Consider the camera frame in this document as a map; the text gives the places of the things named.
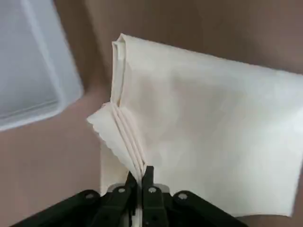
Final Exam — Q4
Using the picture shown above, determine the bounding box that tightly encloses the clear plastic storage box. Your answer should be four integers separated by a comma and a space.
0, 0, 84, 132

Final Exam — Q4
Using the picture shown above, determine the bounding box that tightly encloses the cream-colored tablecloth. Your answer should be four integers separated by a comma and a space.
86, 33, 303, 227

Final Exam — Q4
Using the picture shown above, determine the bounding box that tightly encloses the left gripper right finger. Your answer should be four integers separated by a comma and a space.
142, 165, 247, 227

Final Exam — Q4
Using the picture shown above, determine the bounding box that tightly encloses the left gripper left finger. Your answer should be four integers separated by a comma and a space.
11, 171, 138, 227

